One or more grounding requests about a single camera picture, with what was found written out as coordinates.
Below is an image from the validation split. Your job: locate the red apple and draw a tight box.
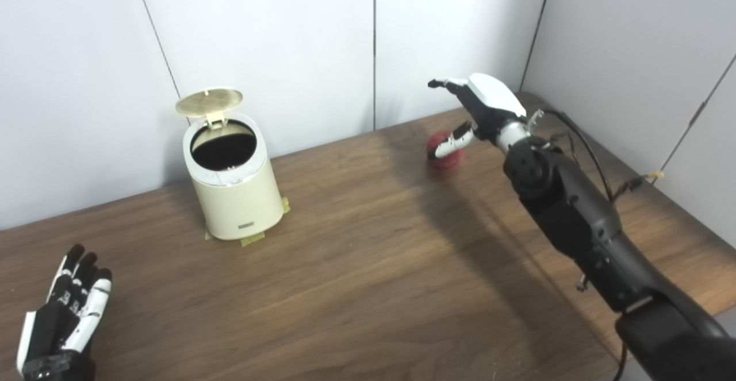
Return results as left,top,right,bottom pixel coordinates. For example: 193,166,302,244
426,130,464,170

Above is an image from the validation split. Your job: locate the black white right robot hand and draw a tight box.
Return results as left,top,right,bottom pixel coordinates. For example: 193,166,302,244
427,73,528,159

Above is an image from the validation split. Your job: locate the cream-colored round bin lid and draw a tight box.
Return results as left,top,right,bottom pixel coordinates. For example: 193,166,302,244
175,87,244,129

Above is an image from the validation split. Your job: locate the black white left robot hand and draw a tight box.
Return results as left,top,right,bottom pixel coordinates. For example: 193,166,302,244
16,244,113,379

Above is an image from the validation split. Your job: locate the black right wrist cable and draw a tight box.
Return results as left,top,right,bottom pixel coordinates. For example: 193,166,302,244
526,108,665,203

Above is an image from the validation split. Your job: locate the cream-colored bin body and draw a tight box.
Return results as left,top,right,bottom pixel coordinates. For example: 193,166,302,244
183,112,285,241

